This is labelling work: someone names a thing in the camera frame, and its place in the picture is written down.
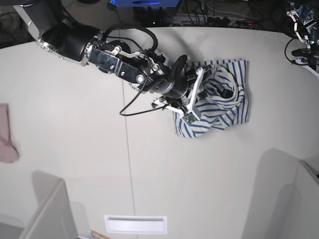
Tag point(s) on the pink cloth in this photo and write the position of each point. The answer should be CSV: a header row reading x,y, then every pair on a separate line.
x,y
8,153

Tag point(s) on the white rectangular tray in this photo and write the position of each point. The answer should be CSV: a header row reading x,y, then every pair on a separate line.
x,y
149,225

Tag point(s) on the grey bin left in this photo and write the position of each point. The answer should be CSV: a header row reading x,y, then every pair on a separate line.
x,y
53,219

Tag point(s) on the grey bin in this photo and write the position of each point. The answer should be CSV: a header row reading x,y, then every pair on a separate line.
x,y
285,198
53,219

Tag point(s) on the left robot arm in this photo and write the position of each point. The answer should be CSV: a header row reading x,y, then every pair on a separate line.
x,y
305,18

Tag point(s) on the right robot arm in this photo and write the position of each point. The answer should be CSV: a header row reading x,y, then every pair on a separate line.
x,y
57,31

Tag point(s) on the grey bin right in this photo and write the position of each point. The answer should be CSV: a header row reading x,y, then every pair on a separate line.
x,y
285,198

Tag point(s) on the wooden pencil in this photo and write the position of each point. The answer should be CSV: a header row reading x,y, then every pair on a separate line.
x,y
97,235

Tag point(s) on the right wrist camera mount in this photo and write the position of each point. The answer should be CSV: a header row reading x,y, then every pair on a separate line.
x,y
186,108

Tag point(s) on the blue box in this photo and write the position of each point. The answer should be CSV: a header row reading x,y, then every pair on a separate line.
x,y
151,3

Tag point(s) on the blue white striped T-shirt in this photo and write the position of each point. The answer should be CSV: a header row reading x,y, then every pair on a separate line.
x,y
217,112

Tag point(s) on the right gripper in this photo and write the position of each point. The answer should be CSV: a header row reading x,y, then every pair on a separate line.
x,y
181,87

